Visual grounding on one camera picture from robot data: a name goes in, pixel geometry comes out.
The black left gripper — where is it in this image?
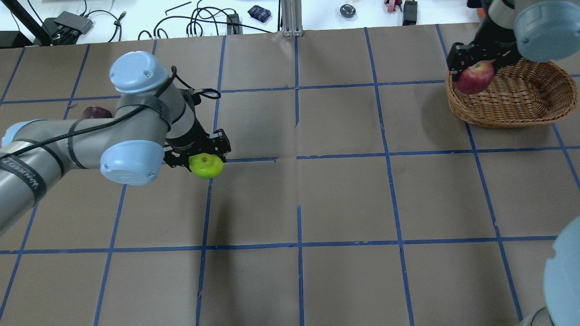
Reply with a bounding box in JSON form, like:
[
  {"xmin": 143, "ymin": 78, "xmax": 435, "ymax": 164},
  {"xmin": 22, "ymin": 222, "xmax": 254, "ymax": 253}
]
[{"xmin": 164, "ymin": 120, "xmax": 232, "ymax": 172}]

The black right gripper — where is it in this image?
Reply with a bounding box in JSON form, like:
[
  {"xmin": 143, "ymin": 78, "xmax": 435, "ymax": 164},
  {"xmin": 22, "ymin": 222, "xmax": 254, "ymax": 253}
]
[{"xmin": 447, "ymin": 14, "xmax": 522, "ymax": 82}]

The green apple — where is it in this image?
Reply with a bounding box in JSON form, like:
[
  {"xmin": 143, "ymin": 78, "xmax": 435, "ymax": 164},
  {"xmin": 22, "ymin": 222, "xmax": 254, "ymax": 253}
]
[{"xmin": 187, "ymin": 153, "xmax": 225, "ymax": 179}]

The red yellow apple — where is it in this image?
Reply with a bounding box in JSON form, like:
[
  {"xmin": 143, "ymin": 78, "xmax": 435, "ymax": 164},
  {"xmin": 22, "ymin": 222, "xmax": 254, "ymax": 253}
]
[{"xmin": 454, "ymin": 60, "xmax": 495, "ymax": 95}]

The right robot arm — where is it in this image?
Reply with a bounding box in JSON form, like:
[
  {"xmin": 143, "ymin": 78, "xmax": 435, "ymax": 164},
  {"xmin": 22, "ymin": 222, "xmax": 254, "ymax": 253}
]
[{"xmin": 447, "ymin": 0, "xmax": 580, "ymax": 81}]

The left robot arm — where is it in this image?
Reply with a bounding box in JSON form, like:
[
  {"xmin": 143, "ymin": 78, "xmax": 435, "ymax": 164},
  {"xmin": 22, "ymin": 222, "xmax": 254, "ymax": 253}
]
[{"xmin": 0, "ymin": 51, "xmax": 232, "ymax": 233}]

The wicker basket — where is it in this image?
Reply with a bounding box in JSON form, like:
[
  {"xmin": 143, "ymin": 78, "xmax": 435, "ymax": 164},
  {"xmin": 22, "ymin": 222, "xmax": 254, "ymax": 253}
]
[{"xmin": 445, "ymin": 58, "xmax": 579, "ymax": 128}]

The black power adapter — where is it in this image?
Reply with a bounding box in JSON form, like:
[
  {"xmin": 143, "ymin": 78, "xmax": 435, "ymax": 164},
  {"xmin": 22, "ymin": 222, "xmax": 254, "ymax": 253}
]
[{"xmin": 402, "ymin": 0, "xmax": 418, "ymax": 25}]

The dark red apple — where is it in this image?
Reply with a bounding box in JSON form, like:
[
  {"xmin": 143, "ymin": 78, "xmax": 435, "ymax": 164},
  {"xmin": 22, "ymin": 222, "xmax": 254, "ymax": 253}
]
[{"xmin": 81, "ymin": 106, "xmax": 113, "ymax": 119}]

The dark blue small pouch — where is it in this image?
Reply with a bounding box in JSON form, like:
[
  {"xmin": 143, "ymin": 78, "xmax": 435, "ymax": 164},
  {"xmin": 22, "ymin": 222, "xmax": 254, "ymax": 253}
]
[{"xmin": 247, "ymin": 5, "xmax": 272, "ymax": 23}]

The grey usb hub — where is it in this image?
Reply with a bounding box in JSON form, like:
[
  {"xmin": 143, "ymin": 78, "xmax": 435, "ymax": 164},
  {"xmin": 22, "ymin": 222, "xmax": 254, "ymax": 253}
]
[{"xmin": 42, "ymin": 12, "xmax": 94, "ymax": 46}]

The black monitor stand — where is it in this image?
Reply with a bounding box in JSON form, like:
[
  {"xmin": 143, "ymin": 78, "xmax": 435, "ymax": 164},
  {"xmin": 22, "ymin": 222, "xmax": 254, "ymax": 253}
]
[{"xmin": 1, "ymin": 0, "xmax": 53, "ymax": 46}]

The aluminium frame post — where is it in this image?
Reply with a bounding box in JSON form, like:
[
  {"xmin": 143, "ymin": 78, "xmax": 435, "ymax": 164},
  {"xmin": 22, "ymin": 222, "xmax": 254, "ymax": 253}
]
[{"xmin": 280, "ymin": 0, "xmax": 303, "ymax": 37}]

